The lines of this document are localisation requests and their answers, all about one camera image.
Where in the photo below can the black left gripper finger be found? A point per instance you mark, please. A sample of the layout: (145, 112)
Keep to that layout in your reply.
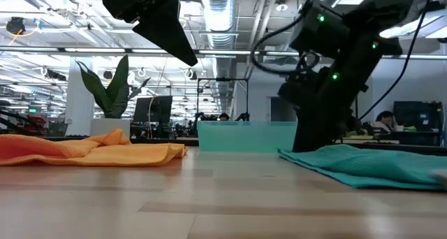
(171, 29)

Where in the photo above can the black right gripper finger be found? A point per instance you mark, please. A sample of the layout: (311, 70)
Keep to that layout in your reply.
(317, 134)

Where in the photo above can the teal microfiber towel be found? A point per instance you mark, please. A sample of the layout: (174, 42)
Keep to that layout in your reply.
(366, 165)

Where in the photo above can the orange microfiber towel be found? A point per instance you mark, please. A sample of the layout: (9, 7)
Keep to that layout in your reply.
(87, 151)

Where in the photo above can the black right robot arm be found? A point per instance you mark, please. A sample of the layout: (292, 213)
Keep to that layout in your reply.
(349, 40)

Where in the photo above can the teal translucent plastic basket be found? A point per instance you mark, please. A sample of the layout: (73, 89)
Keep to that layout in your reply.
(244, 137)

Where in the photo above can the person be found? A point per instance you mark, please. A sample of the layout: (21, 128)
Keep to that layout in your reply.
(386, 120)
(223, 117)

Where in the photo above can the white cup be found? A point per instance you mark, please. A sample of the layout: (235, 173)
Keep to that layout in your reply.
(399, 128)

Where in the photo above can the black computer monitor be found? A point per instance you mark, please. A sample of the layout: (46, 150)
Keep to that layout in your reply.
(417, 115)
(153, 109)

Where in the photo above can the black office desk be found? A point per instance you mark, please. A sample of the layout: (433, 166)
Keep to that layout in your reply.
(412, 137)

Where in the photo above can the tall green snake plant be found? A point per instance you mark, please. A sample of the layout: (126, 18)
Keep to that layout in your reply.
(115, 99)

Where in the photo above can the white square planter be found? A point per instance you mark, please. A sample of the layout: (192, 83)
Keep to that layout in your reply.
(108, 125)

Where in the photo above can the white building column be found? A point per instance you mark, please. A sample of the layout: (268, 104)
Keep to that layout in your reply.
(78, 102)

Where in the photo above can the black ceiling device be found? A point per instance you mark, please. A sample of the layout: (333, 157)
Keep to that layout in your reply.
(15, 25)

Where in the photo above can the dark grey bin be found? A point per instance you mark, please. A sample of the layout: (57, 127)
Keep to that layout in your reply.
(57, 129)

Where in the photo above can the green lit sign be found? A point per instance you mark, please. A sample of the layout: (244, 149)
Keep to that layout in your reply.
(33, 110)

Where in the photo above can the right wrist camera housing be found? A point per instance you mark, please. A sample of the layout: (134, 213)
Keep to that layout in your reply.
(291, 92)

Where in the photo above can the silver ventilation duct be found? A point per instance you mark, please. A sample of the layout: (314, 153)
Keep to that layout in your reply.
(218, 19)

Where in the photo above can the black table frame rail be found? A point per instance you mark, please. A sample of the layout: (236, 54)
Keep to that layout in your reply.
(157, 140)

